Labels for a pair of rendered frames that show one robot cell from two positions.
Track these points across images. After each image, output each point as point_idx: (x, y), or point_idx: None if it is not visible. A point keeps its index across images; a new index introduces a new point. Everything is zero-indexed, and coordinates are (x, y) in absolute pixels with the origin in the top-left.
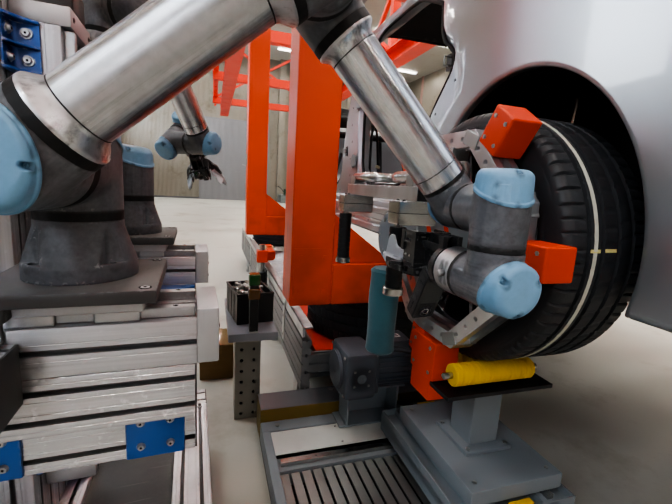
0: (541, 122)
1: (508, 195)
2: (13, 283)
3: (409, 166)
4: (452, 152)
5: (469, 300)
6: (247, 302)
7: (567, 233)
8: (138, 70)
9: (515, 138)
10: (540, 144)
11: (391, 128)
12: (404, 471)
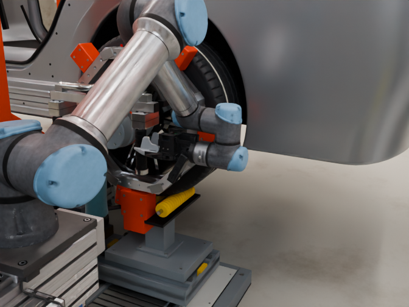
0: (197, 50)
1: (237, 119)
2: (15, 251)
3: (176, 103)
4: None
5: (220, 167)
6: None
7: None
8: (129, 108)
9: (186, 60)
10: (196, 61)
11: (171, 87)
12: (123, 292)
